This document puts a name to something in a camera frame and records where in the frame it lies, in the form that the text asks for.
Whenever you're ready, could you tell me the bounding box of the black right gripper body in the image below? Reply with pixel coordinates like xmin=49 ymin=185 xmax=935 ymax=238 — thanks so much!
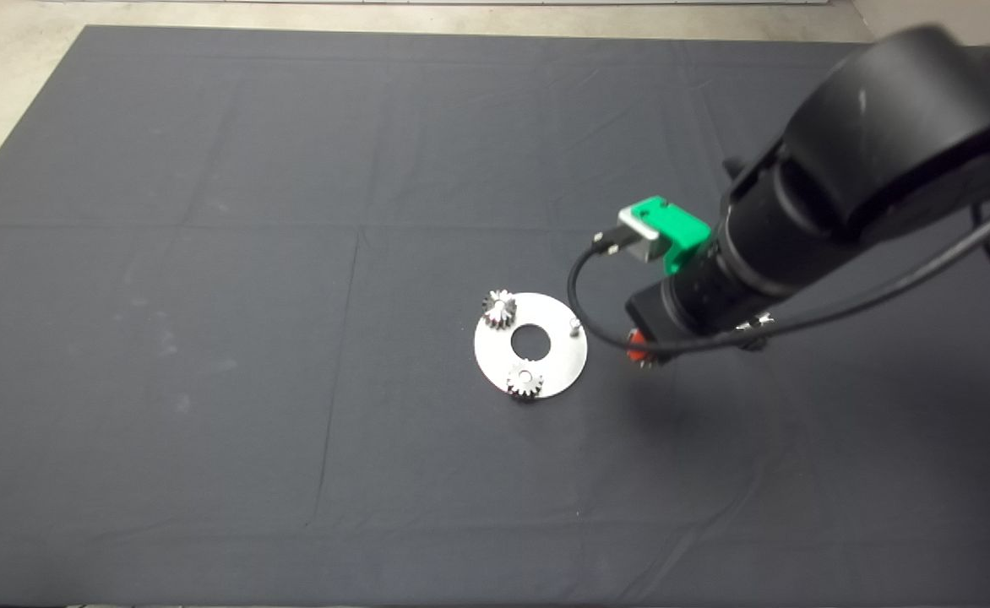
xmin=625 ymin=252 xmax=747 ymax=356

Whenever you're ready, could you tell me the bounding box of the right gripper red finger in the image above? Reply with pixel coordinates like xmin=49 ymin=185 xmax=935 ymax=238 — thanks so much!
xmin=626 ymin=328 xmax=658 ymax=366

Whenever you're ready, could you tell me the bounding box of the large steel gear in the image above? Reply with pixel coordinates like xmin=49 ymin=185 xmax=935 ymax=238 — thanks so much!
xmin=733 ymin=311 xmax=776 ymax=352

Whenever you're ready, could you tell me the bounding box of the round metal plate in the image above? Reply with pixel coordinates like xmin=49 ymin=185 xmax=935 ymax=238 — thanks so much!
xmin=472 ymin=292 xmax=589 ymax=402

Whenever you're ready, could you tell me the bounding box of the dark table cloth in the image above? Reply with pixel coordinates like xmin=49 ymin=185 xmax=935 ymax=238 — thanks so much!
xmin=0 ymin=25 xmax=990 ymax=607

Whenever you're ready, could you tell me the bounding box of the small silver camera box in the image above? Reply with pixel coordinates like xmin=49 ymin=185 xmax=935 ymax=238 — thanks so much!
xmin=617 ymin=207 xmax=673 ymax=264

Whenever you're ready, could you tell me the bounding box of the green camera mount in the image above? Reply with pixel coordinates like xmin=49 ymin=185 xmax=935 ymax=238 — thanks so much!
xmin=619 ymin=196 xmax=711 ymax=276

